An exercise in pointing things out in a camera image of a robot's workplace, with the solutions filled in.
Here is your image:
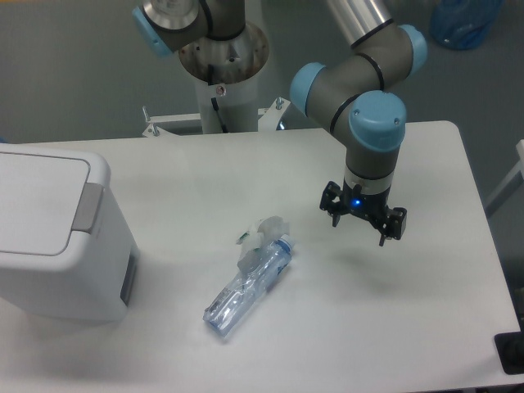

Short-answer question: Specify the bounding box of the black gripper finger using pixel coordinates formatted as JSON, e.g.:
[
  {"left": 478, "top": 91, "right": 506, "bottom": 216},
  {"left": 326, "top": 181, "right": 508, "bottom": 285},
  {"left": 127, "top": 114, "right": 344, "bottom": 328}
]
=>
[
  {"left": 319, "top": 181, "right": 348, "bottom": 227},
  {"left": 377, "top": 206, "right": 408, "bottom": 246}
]

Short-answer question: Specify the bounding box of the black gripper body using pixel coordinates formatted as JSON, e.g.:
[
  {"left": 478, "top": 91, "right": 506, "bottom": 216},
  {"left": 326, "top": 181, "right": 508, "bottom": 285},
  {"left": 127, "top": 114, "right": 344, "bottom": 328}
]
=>
[{"left": 341, "top": 183, "right": 391, "bottom": 228}]

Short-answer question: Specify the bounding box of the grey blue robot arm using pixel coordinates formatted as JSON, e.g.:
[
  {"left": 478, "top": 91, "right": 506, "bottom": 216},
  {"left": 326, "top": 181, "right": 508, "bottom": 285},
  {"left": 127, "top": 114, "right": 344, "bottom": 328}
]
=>
[{"left": 132, "top": 1, "right": 427, "bottom": 241}]

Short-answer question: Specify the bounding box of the white trash can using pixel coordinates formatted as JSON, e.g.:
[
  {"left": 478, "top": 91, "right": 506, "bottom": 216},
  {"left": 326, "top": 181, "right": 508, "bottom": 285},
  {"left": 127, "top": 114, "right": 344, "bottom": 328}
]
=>
[{"left": 1, "top": 144, "right": 139, "bottom": 321}]

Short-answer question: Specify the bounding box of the crushed clear plastic bottle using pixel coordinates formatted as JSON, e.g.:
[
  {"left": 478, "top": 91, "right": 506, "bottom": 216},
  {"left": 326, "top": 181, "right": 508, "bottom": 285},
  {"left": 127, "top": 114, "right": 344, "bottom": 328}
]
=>
[{"left": 203, "top": 234, "right": 295, "bottom": 337}]

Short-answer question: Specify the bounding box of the black clamp at table edge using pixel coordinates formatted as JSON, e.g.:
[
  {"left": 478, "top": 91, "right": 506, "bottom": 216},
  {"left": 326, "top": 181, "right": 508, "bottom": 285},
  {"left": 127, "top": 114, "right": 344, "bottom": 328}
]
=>
[{"left": 495, "top": 332, "right": 523, "bottom": 375}]

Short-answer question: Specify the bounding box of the blue plastic bag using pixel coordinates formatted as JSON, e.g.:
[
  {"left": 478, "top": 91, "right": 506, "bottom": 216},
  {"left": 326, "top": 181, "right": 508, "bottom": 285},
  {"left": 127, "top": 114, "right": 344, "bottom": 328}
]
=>
[{"left": 429, "top": 0, "right": 504, "bottom": 51}]

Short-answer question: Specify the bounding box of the white frame at right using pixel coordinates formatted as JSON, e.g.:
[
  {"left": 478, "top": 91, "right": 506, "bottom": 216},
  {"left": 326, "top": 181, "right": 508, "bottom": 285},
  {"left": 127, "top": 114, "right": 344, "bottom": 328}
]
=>
[{"left": 484, "top": 139, "right": 523, "bottom": 219}]

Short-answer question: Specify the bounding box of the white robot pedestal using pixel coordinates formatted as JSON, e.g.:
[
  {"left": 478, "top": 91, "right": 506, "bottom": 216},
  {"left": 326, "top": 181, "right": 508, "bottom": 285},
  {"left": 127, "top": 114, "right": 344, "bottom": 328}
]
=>
[{"left": 142, "top": 22, "right": 291, "bottom": 137}]

